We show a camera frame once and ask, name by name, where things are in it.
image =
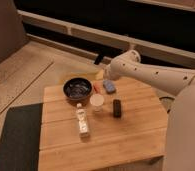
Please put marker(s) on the grey sofa corner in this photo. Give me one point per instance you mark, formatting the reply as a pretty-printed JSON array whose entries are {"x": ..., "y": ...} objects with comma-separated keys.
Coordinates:
[{"x": 12, "y": 33}]

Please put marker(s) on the clear plastic bottle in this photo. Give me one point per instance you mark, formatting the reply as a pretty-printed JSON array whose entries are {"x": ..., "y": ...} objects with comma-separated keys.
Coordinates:
[{"x": 83, "y": 125}]

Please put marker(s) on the black floor mat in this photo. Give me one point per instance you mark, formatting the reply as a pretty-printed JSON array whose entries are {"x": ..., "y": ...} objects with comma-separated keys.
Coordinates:
[{"x": 20, "y": 138}]

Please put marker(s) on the white paper cup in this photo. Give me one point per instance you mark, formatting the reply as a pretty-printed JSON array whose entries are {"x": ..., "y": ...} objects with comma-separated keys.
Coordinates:
[{"x": 97, "y": 101}]

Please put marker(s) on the red pepper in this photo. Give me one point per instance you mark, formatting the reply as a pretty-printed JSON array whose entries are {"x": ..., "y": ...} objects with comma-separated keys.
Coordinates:
[{"x": 96, "y": 88}]

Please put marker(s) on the blue sponge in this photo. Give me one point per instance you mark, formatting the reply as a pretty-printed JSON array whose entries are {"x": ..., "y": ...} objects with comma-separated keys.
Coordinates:
[{"x": 109, "y": 86}]

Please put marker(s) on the dark ceramic bowl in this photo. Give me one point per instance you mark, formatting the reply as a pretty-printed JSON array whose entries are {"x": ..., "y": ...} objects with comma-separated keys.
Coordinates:
[{"x": 77, "y": 88}]

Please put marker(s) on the white shelf rail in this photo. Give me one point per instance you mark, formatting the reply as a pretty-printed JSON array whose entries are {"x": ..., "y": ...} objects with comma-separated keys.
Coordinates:
[{"x": 100, "y": 45}]

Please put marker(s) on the black rectangular remote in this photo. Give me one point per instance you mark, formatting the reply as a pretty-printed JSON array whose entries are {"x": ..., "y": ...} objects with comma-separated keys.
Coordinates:
[{"x": 117, "y": 110}]

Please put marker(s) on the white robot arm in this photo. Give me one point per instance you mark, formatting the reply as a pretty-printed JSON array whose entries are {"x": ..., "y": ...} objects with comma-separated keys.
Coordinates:
[{"x": 180, "y": 84}]

